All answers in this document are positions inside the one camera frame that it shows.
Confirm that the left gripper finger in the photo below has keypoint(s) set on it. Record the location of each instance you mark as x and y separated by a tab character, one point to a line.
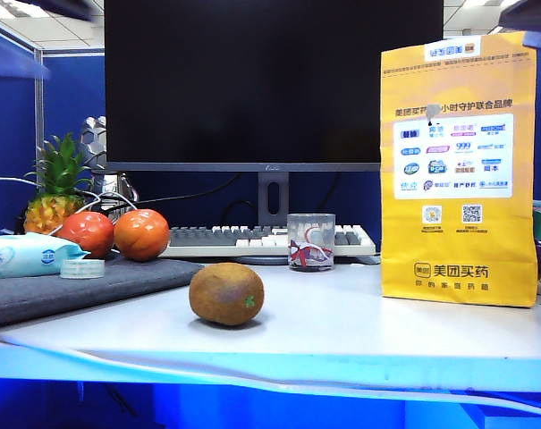
69	8
10	64

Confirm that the brown kiwifruit with green sticker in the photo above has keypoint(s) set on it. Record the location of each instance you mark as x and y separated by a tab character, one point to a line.
225	292

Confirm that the yellow printed paper bag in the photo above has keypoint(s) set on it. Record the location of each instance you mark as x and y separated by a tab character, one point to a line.
458	250

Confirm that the silver honeycomb figurine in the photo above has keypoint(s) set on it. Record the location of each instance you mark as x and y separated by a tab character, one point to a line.
93	143

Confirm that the small pineapple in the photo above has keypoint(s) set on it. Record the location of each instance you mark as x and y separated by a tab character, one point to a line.
57	179

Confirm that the red orange round fruit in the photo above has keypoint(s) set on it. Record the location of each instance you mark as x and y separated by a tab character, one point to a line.
89	232

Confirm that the light blue wet wipes pack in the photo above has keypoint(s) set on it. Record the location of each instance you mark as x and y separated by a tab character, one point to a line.
19	257

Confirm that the black computer monitor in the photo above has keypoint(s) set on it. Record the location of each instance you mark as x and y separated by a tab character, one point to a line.
270	80

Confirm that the clear tape roll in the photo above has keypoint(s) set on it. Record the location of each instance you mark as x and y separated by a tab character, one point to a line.
82	269

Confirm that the grey felt mat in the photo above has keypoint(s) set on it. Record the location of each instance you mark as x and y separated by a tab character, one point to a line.
95	286

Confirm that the white and grey keyboard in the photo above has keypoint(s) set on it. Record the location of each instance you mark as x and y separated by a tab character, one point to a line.
216	239

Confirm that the clear glass cup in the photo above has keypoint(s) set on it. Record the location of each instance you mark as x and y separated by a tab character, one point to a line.
312	223

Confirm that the grey partition post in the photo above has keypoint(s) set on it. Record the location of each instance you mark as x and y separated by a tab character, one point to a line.
39	107

